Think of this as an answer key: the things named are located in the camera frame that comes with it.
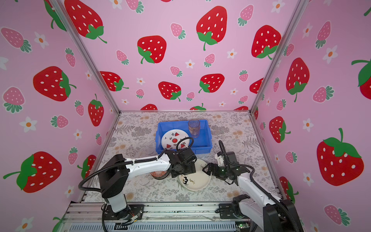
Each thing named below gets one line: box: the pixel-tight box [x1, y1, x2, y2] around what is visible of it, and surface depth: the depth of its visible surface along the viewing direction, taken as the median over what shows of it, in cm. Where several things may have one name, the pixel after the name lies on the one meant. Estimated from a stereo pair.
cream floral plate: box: [177, 158, 213, 192], surface depth 84 cm
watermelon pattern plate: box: [161, 129, 190, 150], surface depth 104 cm
